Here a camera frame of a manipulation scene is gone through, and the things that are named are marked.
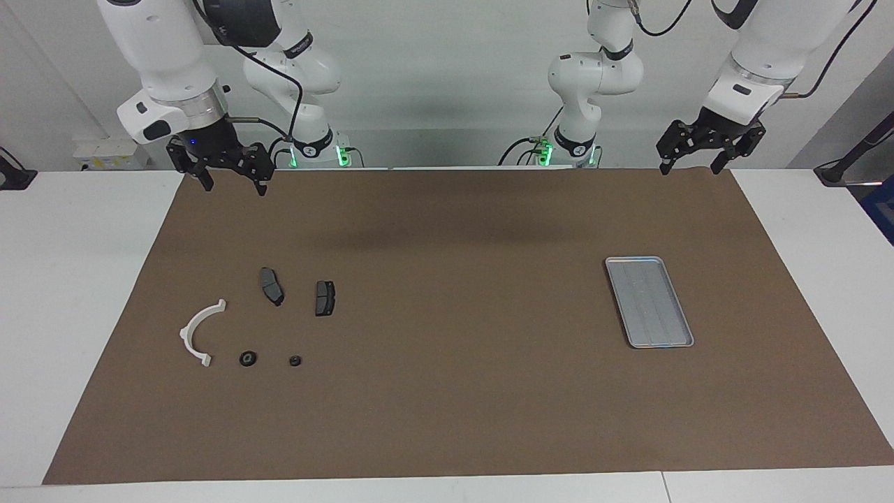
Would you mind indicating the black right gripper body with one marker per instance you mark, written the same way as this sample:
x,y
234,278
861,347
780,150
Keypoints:
x,y
220,154

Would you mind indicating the black clamp mount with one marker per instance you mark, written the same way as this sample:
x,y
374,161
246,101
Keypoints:
x,y
14,178

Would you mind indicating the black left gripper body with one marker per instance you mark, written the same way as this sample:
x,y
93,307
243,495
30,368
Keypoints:
x,y
712,136

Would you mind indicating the black camera stand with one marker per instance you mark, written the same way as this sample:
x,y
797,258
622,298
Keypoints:
x,y
848,161

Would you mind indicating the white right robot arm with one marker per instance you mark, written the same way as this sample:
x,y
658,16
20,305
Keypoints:
x,y
160,63

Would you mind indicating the short dark brake pad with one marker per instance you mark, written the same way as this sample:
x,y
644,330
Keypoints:
x,y
325,298

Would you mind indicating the silver metal tray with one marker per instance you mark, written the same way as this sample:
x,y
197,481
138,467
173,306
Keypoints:
x,y
649,304

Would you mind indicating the white semicircular plastic bracket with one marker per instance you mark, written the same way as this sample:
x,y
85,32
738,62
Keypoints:
x,y
186,334

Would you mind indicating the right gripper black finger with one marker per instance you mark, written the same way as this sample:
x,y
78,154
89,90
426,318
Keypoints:
x,y
204,180
260,183

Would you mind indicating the blue object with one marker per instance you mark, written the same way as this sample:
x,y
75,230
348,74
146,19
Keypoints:
x,y
881,209

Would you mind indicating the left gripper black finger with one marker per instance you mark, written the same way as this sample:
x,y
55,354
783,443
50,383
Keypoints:
x,y
667,162
721,162

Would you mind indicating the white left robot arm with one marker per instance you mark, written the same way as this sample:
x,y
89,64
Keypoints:
x,y
768,42

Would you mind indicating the long dark brake pad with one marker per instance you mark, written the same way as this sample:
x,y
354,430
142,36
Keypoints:
x,y
272,286

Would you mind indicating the white power box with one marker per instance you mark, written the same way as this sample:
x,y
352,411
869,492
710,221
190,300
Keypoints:
x,y
105,154

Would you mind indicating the brown table mat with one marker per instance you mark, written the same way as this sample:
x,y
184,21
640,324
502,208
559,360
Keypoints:
x,y
447,391

